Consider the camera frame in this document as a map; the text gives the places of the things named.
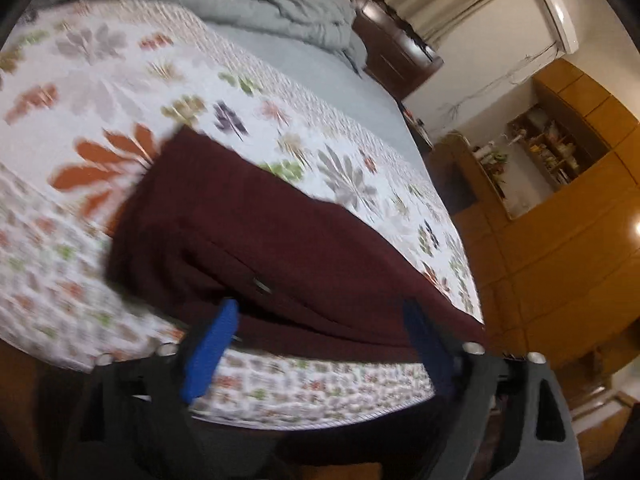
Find dark wooden headboard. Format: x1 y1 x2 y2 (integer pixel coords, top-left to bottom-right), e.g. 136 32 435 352
260 0 446 101

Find white air conditioner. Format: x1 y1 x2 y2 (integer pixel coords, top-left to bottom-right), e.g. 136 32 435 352
532 0 581 56

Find cluttered shelf niche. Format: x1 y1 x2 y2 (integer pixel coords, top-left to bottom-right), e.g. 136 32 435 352
465 132 551 221
509 104 610 192

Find maroon pants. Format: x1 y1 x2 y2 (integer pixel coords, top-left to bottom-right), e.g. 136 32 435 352
102 127 488 363

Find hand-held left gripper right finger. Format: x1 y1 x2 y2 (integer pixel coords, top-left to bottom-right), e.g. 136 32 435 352
402 300 584 480

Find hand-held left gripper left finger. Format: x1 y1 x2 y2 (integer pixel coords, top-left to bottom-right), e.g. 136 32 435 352
57 299 240 480

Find floral printed bedspread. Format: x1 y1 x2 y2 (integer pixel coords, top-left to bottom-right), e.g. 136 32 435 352
0 0 486 428

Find wall cable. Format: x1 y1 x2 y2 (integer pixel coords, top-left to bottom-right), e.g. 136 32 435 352
439 42 558 122

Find wooden wardrobe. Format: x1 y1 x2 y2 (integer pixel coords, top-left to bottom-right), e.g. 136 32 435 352
430 57 640 401

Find grey comforter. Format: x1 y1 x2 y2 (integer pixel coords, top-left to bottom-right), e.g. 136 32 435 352
30 0 368 73

